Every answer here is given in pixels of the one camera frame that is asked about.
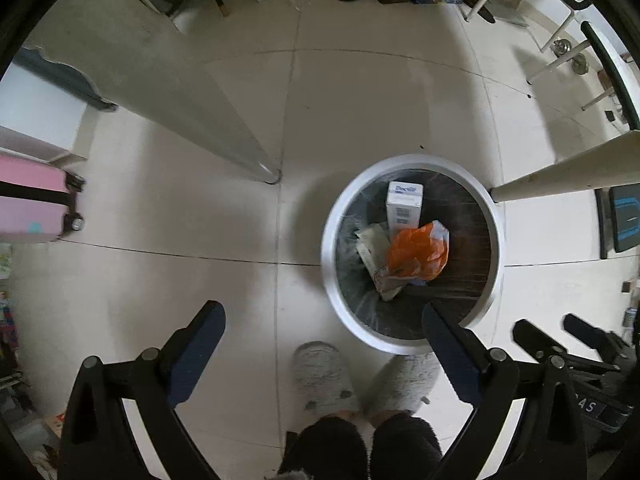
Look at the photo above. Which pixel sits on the black bin liner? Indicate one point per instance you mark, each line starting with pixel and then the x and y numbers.
pixel 465 240

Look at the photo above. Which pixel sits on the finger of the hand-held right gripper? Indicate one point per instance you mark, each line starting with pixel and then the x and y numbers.
pixel 587 327
pixel 537 337

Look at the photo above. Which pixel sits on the person's legs in dark pants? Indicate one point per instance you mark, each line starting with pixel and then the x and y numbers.
pixel 370 447

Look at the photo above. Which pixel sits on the crumpled paper wrapper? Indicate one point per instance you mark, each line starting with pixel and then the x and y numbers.
pixel 374 247

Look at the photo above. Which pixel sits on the white carton box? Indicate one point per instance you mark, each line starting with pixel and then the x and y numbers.
pixel 404 205

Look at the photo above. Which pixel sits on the pink suitcase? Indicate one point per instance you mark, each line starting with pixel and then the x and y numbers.
pixel 30 200

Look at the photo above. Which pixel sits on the orange plastic bag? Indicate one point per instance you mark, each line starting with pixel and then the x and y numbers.
pixel 417 252

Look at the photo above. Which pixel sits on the black flat screen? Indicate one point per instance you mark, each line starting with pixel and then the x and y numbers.
pixel 625 217

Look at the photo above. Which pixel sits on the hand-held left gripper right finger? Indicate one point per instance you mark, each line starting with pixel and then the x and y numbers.
pixel 450 350

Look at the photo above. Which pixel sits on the white round trash bin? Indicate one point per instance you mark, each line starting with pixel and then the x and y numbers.
pixel 332 260

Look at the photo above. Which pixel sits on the grey fuzzy slipper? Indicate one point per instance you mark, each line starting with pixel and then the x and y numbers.
pixel 322 375
pixel 400 382

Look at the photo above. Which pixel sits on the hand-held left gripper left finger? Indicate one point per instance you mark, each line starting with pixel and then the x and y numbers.
pixel 197 347

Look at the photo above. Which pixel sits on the grey table leg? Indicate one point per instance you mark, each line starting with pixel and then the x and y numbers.
pixel 570 172
pixel 165 70

